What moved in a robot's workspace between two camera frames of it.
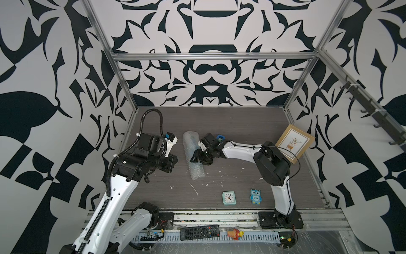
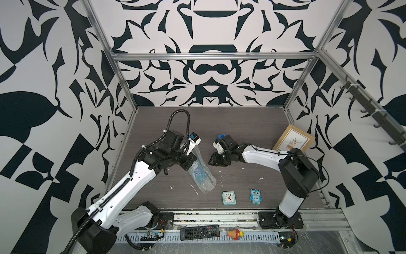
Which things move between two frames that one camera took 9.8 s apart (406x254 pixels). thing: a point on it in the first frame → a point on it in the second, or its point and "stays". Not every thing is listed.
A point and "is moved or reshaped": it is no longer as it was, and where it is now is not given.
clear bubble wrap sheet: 191,143 is moved or reshaped
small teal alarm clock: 229,197 stays
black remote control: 199,233 stays
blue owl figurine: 256,196 stays
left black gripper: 170,160 → 189,158
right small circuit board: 287,239 stays
